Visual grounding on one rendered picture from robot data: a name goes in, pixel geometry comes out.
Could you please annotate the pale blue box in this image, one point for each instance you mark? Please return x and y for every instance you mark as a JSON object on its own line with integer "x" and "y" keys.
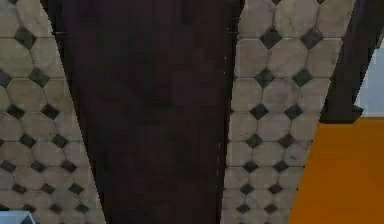
{"x": 15, "y": 217}

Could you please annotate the dark brown room door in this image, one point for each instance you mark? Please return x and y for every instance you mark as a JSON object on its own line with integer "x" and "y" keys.
{"x": 150, "y": 110}

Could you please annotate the dark brown door frame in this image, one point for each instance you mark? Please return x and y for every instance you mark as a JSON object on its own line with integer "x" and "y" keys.
{"x": 350, "y": 66}

